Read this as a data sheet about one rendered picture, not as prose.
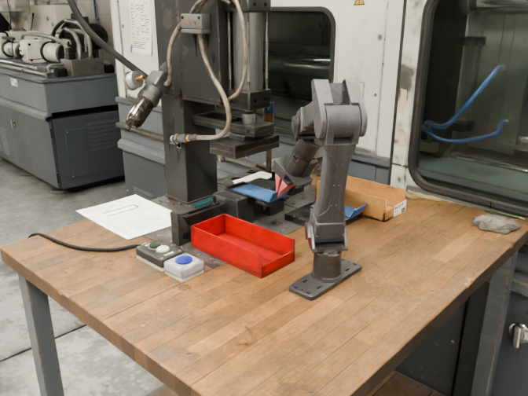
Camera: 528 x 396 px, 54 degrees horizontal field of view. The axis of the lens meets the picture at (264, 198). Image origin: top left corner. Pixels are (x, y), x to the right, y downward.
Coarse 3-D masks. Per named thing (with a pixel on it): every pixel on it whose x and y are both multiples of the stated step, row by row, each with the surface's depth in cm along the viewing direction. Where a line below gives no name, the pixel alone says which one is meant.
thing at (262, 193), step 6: (246, 186) 151; (252, 186) 151; (258, 186) 151; (246, 192) 146; (252, 192) 146; (258, 192) 146; (264, 192) 146; (270, 192) 146; (276, 192) 139; (258, 198) 142; (264, 198) 142; (270, 198) 139; (276, 198) 142
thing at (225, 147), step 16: (208, 112) 158; (240, 112) 142; (256, 112) 142; (240, 128) 142; (256, 128) 139; (272, 128) 143; (224, 144) 138; (240, 144) 138; (256, 144) 142; (272, 144) 146; (224, 160) 145
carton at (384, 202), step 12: (348, 180) 168; (360, 180) 165; (348, 192) 155; (360, 192) 152; (372, 192) 163; (384, 192) 160; (396, 192) 157; (348, 204) 156; (360, 204) 153; (372, 204) 150; (384, 204) 147; (396, 204) 158; (372, 216) 151; (384, 216) 148
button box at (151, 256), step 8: (56, 240) 135; (160, 240) 130; (80, 248) 131; (88, 248) 131; (96, 248) 131; (104, 248) 131; (112, 248) 131; (120, 248) 131; (128, 248) 132; (136, 248) 127; (144, 248) 126; (152, 248) 125; (176, 248) 126; (144, 256) 125; (152, 256) 122; (160, 256) 122; (168, 256) 122; (176, 256) 123; (152, 264) 123; (160, 264) 121
